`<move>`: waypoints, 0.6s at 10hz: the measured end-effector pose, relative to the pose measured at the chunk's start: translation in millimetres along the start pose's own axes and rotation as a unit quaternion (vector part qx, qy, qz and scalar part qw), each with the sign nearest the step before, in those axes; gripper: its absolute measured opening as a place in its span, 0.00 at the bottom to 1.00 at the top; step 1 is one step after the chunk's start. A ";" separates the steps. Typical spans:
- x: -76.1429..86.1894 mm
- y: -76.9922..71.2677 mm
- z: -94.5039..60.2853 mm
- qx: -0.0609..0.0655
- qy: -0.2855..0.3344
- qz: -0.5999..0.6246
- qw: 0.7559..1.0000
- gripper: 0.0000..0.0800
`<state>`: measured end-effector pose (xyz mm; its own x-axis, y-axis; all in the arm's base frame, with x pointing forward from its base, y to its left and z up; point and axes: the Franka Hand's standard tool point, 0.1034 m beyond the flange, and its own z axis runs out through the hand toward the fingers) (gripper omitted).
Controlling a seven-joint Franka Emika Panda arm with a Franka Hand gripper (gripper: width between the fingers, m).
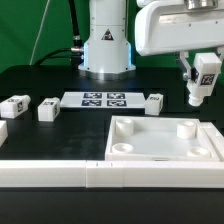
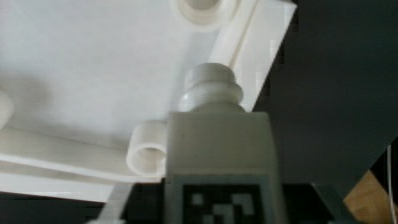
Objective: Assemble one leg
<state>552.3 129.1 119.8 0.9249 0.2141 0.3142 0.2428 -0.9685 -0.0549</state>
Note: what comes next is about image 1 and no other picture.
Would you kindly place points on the white square tabletop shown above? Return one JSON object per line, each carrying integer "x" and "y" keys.
{"x": 158, "y": 139}

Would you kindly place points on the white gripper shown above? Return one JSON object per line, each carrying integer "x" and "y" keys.
{"x": 166, "y": 26}

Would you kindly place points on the white U-shaped obstacle fence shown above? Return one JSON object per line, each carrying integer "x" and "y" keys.
{"x": 84, "y": 173}

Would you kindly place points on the white plate with four tags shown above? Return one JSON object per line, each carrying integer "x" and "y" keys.
{"x": 102, "y": 100}

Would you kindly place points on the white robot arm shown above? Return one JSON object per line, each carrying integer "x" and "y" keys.
{"x": 107, "y": 53}

